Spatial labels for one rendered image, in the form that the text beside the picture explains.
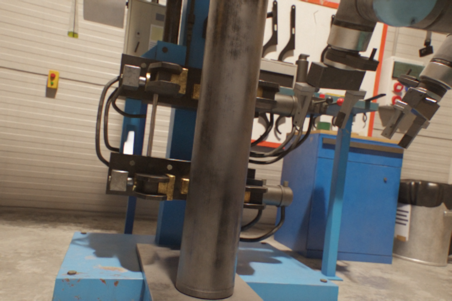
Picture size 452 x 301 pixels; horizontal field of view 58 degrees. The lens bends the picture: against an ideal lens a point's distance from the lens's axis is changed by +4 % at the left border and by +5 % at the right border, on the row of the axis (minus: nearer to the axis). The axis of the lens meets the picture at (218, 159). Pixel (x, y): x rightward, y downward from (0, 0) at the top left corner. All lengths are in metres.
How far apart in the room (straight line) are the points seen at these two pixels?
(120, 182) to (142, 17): 1.25
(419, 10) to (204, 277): 1.00
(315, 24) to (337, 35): 3.49
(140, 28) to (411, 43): 3.31
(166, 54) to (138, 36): 0.65
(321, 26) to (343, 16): 3.52
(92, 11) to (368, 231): 2.45
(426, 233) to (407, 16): 2.94
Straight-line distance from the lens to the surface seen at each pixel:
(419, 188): 3.58
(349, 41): 0.95
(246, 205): 1.72
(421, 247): 3.69
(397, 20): 0.84
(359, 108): 2.38
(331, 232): 2.53
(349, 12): 0.95
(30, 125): 3.79
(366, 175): 3.18
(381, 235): 3.32
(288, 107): 2.02
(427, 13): 0.86
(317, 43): 4.41
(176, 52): 2.05
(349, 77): 1.00
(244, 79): 1.39
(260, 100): 1.74
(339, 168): 2.51
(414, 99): 1.26
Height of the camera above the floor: 0.63
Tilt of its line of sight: level
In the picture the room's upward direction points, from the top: 7 degrees clockwise
